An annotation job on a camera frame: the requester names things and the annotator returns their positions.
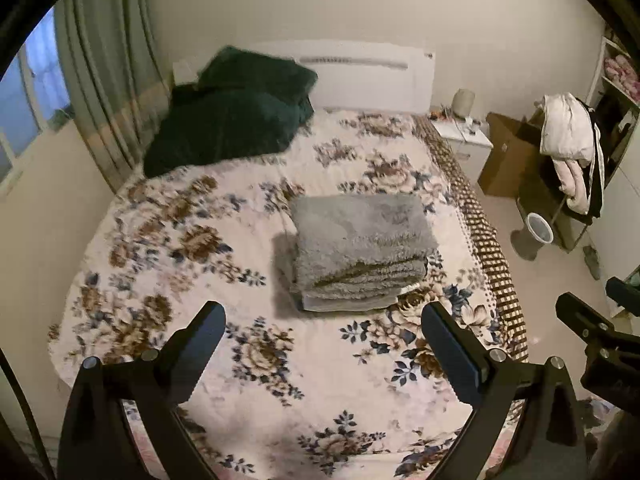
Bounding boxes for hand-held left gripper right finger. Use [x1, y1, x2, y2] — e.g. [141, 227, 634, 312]
[421, 301, 592, 480]

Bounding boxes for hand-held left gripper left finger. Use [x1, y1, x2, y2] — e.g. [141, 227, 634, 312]
[56, 301, 227, 480]

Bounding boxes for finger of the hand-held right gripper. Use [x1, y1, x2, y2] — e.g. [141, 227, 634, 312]
[605, 276, 640, 318]
[555, 291, 640, 350]

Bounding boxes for grey fluffy blanket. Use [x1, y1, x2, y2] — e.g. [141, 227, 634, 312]
[272, 192, 442, 314]

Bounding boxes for grey slipper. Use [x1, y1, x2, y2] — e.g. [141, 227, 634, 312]
[582, 243, 602, 281]

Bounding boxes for person's brown trousers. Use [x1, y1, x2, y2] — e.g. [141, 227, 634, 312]
[584, 400, 640, 480]

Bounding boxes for grey trash bin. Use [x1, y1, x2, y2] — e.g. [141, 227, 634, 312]
[510, 212, 555, 261]

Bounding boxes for floral bed sheet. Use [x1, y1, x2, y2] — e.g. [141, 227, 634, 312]
[47, 109, 507, 480]

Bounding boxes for pink garment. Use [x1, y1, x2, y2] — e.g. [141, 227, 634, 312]
[556, 157, 594, 214]

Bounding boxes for dark chair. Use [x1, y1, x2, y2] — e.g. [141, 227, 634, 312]
[517, 150, 592, 252]

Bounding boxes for black garment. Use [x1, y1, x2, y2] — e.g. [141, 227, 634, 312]
[575, 97, 609, 219]

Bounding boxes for brown checkered blanket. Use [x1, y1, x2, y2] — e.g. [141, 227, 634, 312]
[412, 114, 531, 364]

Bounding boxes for white shelf unit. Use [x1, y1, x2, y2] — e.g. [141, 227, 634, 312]
[584, 34, 640, 188]

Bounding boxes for brown cardboard box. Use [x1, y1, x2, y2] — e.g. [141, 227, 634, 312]
[477, 112, 545, 199]

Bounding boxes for white jacket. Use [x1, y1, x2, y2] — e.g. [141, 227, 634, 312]
[539, 92, 601, 162]

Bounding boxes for white nightstand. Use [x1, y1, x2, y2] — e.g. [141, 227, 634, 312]
[431, 115, 494, 177]

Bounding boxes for pink folded cloth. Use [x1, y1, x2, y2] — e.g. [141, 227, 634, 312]
[602, 54, 640, 99]

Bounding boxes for dark green blanket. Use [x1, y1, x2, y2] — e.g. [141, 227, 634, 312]
[142, 46, 320, 179]

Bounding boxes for white table lamp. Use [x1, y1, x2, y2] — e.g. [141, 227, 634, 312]
[452, 88, 476, 121]

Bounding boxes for white headboard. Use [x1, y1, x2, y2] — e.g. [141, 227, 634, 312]
[249, 39, 437, 114]

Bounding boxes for small white box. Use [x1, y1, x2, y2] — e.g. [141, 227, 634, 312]
[172, 59, 202, 87]

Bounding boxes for striped green curtain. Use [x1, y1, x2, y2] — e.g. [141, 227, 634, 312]
[53, 0, 172, 194]

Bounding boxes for window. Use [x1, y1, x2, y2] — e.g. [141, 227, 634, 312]
[0, 7, 74, 184]

